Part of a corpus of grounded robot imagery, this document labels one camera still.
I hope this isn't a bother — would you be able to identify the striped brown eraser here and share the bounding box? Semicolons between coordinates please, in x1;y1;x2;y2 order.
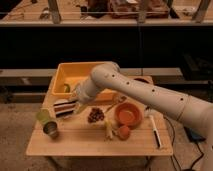
53;102;76;117

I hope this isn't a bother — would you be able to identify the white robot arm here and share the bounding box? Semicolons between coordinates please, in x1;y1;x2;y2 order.
70;62;213;171

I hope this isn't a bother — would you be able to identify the white paper cup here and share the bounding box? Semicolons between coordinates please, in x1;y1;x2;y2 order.
53;99;72;118

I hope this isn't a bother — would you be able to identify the green plastic cup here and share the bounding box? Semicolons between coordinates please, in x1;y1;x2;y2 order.
36;109;51;125

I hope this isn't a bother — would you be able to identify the metal cup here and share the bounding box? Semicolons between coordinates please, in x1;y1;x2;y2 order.
43;121;59;139

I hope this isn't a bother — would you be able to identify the wooden spoon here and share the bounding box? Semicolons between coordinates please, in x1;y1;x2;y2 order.
104;96;127;113

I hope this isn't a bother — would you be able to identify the bunch of dark grapes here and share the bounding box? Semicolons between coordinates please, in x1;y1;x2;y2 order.
88;107;105;123

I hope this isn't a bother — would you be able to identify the dark brown bowl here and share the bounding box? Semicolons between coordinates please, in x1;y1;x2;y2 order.
134;78;149;84

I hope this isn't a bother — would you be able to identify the orange bowl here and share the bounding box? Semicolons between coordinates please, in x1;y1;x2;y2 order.
114;103;142;127

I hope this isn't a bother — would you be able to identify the yellow banana toy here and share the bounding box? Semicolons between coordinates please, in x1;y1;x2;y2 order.
105;119;113;140

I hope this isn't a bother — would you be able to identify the green yellow item in bin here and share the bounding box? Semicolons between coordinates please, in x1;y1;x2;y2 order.
64;84;71;93

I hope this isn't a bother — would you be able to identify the yellow plastic bin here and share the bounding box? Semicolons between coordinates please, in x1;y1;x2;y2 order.
51;62;116;102

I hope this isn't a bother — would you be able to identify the wooden table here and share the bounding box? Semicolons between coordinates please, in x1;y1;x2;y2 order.
26;90;173;157

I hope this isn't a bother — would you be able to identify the small orange fruit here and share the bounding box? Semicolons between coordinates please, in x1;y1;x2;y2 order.
117;125;130;140

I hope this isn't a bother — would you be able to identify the black power box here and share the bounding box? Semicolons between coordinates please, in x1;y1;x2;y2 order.
184;127;204;142

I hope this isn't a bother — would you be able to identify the black cable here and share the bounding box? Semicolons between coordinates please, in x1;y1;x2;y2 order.
163;114;211;171

